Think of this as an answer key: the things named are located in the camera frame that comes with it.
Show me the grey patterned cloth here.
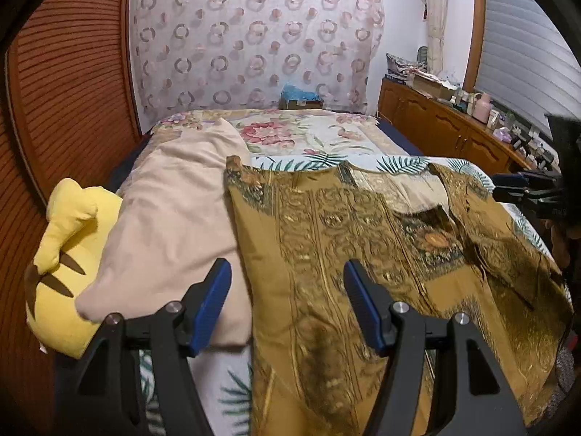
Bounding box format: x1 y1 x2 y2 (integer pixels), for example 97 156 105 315
556 350 576 393

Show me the floral blanket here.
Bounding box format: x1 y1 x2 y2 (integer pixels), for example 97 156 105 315
152 109 409 169

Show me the grey window blind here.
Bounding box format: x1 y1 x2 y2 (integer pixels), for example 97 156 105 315
474 0 581 121

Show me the white window curtain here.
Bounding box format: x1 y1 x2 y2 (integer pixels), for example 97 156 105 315
422 0 450 71

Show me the yellow plush toy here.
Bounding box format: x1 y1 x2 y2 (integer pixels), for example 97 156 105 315
25 178 123 359

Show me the brown patterned garment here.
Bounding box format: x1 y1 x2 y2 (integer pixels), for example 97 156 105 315
224 154 575 436

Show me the wooden sideboard cabinet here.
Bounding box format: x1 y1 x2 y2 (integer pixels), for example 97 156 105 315
378 77 545 175

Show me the beige pillow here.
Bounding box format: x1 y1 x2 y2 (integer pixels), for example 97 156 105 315
75 118 252 348

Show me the wooden window frame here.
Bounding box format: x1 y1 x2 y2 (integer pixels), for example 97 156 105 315
463 0 488 94

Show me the wooden louvred wardrobe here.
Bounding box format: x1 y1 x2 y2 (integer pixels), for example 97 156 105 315
0 0 145 419

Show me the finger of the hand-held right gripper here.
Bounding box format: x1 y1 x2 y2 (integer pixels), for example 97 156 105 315
492 173 564 192
522 188 566 219

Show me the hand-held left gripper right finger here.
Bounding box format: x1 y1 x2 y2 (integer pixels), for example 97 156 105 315
342 259 529 436

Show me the pink jug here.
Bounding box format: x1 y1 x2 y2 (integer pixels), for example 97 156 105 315
473 92 492 123

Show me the open cardboard box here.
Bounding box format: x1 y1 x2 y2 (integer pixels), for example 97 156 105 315
411 73 457 101

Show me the cardboard box with blue bag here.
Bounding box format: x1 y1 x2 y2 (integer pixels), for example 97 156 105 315
279 82 324 110

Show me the person's right hand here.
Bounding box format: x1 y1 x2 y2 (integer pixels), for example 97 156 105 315
547 220 573 270

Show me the ring patterned sheer curtain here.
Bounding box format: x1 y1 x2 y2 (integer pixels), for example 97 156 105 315
129 0 386 121

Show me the stack of folded cloths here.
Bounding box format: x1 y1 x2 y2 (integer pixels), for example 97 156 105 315
386 52 427 80

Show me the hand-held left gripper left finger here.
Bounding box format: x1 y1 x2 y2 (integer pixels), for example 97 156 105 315
68 258 233 436

